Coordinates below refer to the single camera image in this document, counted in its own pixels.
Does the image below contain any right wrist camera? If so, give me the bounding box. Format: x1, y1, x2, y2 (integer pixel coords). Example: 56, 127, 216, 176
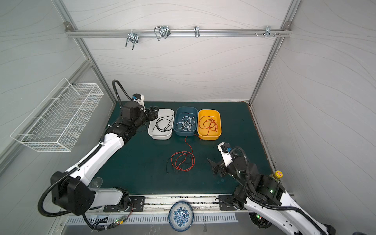
217, 142, 233, 167

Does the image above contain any aluminium crossbar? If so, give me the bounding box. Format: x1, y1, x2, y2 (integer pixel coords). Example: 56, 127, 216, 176
66, 28, 292, 38

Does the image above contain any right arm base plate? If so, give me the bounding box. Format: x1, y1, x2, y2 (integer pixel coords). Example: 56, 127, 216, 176
215, 194, 245, 211

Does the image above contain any blue plastic bin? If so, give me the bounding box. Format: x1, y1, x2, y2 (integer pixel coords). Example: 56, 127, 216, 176
173, 106, 198, 137

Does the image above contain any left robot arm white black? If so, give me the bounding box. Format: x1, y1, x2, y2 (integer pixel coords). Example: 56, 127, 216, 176
37, 79, 159, 217

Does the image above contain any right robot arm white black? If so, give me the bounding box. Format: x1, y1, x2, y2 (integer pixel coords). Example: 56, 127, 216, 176
209, 143, 336, 235

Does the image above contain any bottle with yellow cap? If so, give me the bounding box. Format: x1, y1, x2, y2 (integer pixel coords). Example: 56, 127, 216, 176
272, 170, 284, 181

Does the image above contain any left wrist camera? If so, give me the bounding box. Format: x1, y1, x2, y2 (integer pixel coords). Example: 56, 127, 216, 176
132, 94, 145, 110

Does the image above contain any metal hook clamp left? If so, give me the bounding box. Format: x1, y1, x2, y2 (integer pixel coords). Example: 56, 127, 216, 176
125, 31, 139, 50

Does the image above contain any metal bracket right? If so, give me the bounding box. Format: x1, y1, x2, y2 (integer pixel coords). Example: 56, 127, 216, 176
255, 26, 280, 38

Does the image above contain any white cable tangle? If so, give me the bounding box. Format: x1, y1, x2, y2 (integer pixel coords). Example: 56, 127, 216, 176
177, 116, 196, 133

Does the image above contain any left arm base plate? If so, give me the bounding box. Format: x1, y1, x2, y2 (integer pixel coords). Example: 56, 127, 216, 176
103, 196, 146, 212

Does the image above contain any metal hook clamp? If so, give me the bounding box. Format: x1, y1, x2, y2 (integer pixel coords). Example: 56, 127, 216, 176
125, 31, 139, 50
153, 25, 171, 41

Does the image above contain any red cable tangle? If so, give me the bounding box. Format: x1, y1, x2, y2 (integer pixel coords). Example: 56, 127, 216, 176
170, 134, 202, 172

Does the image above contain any yellow plastic bin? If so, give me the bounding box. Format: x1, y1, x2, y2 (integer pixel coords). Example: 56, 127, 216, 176
197, 109, 222, 141

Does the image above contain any metal hook clamp middle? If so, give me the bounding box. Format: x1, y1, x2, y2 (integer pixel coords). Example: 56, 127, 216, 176
153, 25, 171, 41

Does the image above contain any white plastic bin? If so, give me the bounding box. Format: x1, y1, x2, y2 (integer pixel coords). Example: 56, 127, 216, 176
148, 109, 175, 140

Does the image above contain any blue white patterned plate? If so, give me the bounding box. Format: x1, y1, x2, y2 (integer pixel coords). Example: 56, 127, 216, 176
168, 201, 194, 232

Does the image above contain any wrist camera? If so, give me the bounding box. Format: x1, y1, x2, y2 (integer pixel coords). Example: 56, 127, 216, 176
132, 94, 145, 110
217, 142, 233, 167

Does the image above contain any metal hook small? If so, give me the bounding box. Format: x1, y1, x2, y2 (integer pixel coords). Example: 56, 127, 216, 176
193, 26, 200, 38

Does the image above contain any white wire basket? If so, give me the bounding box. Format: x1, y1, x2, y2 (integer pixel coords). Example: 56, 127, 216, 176
10, 78, 104, 152

